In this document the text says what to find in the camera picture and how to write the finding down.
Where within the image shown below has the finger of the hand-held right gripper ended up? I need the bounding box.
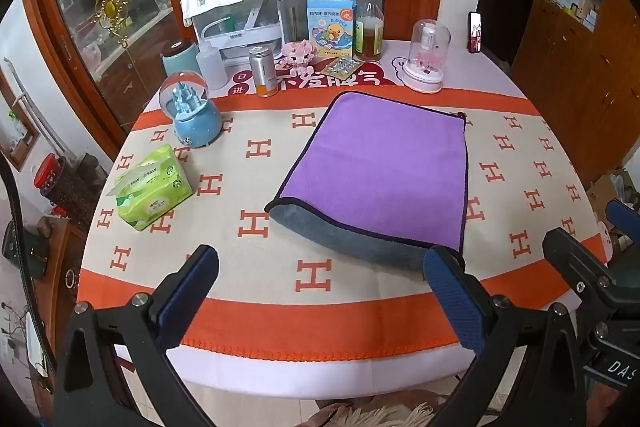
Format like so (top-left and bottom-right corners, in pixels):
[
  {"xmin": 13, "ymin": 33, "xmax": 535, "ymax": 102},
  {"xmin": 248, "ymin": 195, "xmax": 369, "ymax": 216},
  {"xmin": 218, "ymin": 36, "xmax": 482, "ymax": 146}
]
[
  {"xmin": 542, "ymin": 227, "xmax": 617, "ymax": 309},
  {"xmin": 605, "ymin": 199, "xmax": 640, "ymax": 239}
]

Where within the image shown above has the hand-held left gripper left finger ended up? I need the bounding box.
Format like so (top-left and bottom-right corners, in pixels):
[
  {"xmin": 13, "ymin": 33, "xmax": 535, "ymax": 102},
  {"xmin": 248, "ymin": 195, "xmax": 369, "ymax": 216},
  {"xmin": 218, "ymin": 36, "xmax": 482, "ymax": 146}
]
[{"xmin": 52, "ymin": 244, "xmax": 221, "ymax": 427}]

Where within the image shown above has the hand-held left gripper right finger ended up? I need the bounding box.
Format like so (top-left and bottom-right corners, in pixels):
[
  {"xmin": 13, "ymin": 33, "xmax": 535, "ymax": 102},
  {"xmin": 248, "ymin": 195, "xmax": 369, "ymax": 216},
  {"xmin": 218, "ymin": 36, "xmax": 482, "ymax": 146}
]
[{"xmin": 422, "ymin": 245, "xmax": 587, "ymax": 427}]

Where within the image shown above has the purple and grey towel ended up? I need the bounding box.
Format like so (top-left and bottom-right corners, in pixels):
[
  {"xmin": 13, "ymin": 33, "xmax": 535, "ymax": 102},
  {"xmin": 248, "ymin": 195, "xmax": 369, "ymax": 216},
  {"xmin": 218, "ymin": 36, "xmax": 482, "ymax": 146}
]
[{"xmin": 264, "ymin": 91, "xmax": 469, "ymax": 280}]

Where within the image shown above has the cardboard box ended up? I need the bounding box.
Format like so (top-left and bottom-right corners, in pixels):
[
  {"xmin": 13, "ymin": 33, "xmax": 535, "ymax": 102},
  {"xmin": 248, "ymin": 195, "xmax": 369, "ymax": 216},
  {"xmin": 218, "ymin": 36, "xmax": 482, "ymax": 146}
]
[{"xmin": 586, "ymin": 169, "xmax": 635, "ymax": 228}]

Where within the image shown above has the green tissue pack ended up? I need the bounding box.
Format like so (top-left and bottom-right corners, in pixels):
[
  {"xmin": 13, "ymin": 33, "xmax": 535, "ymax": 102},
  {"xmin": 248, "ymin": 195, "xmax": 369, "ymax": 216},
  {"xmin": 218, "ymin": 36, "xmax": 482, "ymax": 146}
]
[{"xmin": 108, "ymin": 144, "xmax": 195, "ymax": 233}]

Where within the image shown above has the cream fringed rug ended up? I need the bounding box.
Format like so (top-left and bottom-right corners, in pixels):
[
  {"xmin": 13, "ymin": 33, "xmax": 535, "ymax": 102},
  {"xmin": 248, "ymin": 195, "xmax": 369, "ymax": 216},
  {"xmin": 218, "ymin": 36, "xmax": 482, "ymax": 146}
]
[{"xmin": 304, "ymin": 389, "xmax": 506, "ymax": 427}]

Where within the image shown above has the orange patterned tablecloth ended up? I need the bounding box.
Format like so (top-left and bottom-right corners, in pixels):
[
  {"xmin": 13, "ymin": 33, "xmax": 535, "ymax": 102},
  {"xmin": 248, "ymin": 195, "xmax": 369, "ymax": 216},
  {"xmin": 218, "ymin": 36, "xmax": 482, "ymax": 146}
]
[{"xmin": 77, "ymin": 40, "xmax": 612, "ymax": 399}]

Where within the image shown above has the blue snow globe music box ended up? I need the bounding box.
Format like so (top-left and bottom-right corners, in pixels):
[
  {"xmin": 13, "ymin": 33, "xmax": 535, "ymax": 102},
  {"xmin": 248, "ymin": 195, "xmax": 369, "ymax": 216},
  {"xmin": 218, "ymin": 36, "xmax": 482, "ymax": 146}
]
[{"xmin": 158, "ymin": 71, "xmax": 223, "ymax": 150}]

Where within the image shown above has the red lidded jar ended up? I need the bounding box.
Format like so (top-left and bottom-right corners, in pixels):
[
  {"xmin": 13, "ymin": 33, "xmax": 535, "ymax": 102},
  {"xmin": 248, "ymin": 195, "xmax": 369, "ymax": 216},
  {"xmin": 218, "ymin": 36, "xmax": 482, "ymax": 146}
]
[{"xmin": 33, "ymin": 153, "xmax": 66, "ymax": 198}]

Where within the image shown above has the wooden shelf cabinet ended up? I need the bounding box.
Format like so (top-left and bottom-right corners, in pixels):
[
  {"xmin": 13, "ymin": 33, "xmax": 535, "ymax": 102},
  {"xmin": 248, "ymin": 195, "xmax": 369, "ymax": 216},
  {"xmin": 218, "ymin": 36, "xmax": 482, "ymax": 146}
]
[{"xmin": 511, "ymin": 0, "xmax": 640, "ymax": 188}]

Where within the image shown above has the white plastic bottle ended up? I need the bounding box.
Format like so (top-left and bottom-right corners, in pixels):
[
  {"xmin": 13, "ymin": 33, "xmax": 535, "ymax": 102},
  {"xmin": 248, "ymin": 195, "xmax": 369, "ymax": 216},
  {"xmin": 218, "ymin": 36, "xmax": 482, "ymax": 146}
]
[{"xmin": 196, "ymin": 43, "xmax": 231, "ymax": 90}]

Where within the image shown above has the silver and orange can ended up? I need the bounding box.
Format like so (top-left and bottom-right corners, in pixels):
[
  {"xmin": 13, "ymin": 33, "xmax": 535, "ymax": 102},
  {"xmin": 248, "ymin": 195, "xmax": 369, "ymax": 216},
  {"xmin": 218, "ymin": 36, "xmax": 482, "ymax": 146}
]
[{"xmin": 248, "ymin": 46, "xmax": 279, "ymax": 98}]

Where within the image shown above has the teal cup with dark lid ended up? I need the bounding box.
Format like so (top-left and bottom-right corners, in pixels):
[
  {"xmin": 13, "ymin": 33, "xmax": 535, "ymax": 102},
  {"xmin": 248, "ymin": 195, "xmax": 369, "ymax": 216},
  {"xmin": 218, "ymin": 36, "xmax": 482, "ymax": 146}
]
[{"xmin": 160, "ymin": 39, "xmax": 203, "ymax": 82}]

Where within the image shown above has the black smartphone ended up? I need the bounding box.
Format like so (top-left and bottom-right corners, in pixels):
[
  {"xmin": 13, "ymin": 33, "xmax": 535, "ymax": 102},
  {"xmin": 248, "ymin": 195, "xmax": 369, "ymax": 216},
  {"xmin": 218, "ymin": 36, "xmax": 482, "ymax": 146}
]
[{"xmin": 468, "ymin": 11, "xmax": 483, "ymax": 54}]

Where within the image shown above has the pink base clear dome ornament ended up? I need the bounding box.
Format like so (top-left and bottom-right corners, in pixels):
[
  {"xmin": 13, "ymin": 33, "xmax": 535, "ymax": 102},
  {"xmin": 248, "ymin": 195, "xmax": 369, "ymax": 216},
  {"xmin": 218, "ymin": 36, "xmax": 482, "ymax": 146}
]
[{"xmin": 402, "ymin": 19, "xmax": 452, "ymax": 94}]

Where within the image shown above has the blister pill pack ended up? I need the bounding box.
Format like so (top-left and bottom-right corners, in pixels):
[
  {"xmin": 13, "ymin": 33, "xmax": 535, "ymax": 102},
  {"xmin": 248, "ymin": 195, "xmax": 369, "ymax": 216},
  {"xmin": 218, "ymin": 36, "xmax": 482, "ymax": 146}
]
[{"xmin": 321, "ymin": 57, "xmax": 364, "ymax": 78}]

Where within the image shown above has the pink block toy figure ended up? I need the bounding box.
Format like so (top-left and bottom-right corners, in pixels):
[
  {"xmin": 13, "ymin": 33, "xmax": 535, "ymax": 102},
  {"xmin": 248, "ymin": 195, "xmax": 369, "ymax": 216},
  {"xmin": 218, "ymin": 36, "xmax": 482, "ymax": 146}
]
[{"xmin": 281, "ymin": 40, "xmax": 317, "ymax": 66}]

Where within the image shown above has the white countertop appliance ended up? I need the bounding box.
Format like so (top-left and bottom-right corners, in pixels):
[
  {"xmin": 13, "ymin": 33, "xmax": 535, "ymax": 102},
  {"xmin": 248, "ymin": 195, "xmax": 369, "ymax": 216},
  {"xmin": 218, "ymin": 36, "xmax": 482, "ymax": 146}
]
[{"xmin": 192, "ymin": 0, "xmax": 292, "ymax": 64}]

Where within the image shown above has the glass bottle with yellow liquid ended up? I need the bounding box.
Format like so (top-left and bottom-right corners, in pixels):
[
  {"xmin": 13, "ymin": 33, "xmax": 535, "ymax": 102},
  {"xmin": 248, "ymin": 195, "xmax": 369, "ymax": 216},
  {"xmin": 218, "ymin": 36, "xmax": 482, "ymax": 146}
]
[{"xmin": 354, "ymin": 0, "xmax": 385, "ymax": 62}]

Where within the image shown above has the blue box with duck print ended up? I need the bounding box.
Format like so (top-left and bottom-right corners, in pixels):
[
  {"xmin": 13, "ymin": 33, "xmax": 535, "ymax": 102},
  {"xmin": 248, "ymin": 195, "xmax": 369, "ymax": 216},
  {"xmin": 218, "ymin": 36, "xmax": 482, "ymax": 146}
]
[{"xmin": 306, "ymin": 0, "xmax": 357, "ymax": 58}]

